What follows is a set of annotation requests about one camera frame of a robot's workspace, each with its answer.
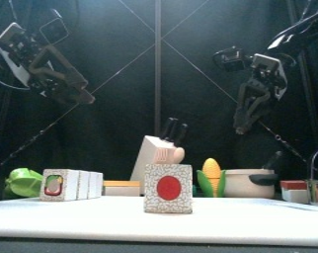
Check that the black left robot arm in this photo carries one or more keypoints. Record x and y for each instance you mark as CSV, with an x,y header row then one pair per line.
x,y
0,10

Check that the thin white sushi roll slice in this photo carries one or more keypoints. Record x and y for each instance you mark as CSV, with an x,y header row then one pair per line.
x,y
101,184
83,184
93,184

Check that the sushi roll piece red centre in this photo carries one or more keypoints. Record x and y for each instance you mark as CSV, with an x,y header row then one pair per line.
x,y
169,188

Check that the yellow toy corn cob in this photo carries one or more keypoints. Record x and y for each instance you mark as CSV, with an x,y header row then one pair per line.
x,y
212,174

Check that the black toy ladle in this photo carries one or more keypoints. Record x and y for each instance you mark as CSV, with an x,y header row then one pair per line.
x,y
265,179

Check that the white toy pot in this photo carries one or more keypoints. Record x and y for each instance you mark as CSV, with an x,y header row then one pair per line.
x,y
240,184

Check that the white toy knife block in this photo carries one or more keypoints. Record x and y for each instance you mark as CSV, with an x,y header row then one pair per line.
x,y
149,154

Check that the white toy toaster box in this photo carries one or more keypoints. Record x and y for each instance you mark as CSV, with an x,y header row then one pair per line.
x,y
55,185

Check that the red topped nigiri block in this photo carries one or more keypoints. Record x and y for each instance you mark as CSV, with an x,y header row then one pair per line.
x,y
294,191

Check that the green toy pepper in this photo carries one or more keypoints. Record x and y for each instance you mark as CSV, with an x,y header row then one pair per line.
x,y
25,183

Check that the white cutting board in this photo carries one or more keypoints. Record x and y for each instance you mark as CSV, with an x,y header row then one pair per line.
x,y
99,220

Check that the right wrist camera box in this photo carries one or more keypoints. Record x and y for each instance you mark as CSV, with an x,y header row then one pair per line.
x,y
232,59

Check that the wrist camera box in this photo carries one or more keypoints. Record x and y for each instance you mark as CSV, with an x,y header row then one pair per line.
x,y
232,59
54,30

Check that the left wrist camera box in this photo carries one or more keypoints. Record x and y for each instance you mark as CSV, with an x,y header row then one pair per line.
x,y
54,30

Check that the grey vertical frame pole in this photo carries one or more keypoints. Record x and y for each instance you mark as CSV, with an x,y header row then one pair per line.
x,y
158,66

